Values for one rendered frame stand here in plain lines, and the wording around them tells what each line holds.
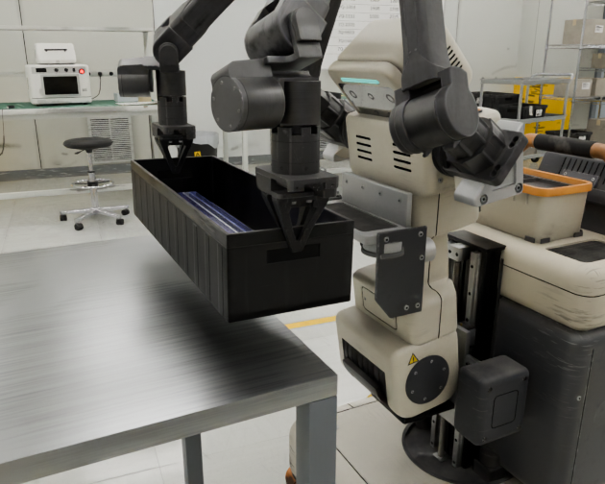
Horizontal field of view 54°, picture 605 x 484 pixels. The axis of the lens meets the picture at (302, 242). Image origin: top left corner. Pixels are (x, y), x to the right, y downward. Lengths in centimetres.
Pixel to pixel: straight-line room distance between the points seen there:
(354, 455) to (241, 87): 104
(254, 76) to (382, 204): 50
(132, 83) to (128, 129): 519
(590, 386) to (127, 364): 86
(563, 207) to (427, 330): 38
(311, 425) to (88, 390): 27
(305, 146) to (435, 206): 48
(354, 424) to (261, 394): 88
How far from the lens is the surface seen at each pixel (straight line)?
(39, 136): 638
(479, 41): 801
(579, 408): 128
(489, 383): 117
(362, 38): 112
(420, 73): 87
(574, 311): 118
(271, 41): 68
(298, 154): 67
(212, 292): 77
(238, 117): 62
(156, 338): 85
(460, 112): 84
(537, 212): 126
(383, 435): 154
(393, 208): 106
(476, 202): 93
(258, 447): 197
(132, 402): 72
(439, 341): 117
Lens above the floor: 118
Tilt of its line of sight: 18 degrees down
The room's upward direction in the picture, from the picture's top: straight up
